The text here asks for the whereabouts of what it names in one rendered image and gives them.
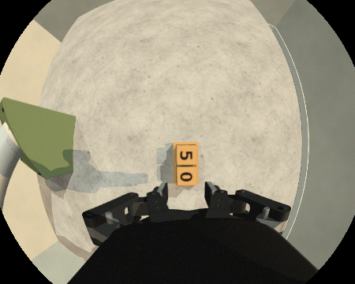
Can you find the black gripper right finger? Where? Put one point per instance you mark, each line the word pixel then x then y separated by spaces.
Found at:
pixel 262 209

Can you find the tan number cube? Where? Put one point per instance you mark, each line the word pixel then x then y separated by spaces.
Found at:
pixel 185 155
pixel 186 175

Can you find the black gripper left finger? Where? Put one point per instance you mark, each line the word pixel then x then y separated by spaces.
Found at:
pixel 102 220

